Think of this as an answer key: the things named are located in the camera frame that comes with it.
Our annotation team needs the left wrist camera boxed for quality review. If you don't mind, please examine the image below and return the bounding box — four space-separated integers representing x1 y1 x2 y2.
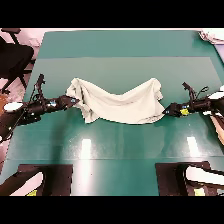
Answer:
30 73 47 102

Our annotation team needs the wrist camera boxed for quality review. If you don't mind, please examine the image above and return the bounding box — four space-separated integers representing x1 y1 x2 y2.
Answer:
30 73 47 102
181 81 202 102

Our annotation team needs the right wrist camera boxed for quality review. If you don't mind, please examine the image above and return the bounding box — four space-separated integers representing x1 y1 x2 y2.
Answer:
181 81 202 102

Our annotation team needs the heap of clothes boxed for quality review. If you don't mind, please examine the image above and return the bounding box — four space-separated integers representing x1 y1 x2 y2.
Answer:
198 28 224 45

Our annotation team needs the white shirt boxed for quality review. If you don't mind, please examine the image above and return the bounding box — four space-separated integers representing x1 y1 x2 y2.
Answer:
65 77 167 125

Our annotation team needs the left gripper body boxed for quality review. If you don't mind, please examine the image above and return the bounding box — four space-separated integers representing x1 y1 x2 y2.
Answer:
47 94 81 110

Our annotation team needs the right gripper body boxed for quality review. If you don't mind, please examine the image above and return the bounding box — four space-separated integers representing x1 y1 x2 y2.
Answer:
162 102 193 118

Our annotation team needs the black office chair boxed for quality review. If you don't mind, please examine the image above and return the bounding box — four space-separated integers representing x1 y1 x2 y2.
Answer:
0 28 36 95

